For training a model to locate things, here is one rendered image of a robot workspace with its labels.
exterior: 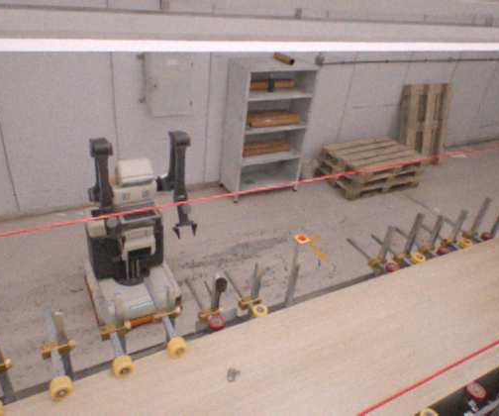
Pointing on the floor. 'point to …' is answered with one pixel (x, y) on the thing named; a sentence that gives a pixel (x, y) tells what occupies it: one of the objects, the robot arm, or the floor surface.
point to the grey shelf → (307, 79)
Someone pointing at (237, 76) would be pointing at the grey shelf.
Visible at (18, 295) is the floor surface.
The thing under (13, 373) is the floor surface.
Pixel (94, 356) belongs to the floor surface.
